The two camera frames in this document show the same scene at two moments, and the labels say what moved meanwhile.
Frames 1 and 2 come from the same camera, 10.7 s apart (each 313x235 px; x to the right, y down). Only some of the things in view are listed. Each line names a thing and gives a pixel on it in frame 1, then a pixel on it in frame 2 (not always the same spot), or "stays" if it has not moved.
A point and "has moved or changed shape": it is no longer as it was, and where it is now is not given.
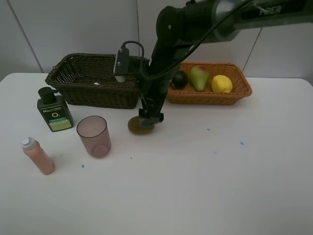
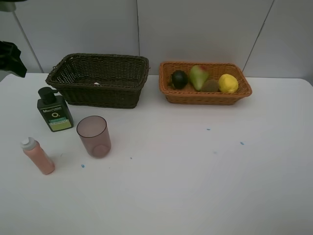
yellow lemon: [221, 84] has moved or changed shape
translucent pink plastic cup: [93, 131] stays
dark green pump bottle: [54, 110] stays
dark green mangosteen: [180, 79] stays
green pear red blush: [199, 75] stays
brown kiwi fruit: [134, 125] → [211, 85]
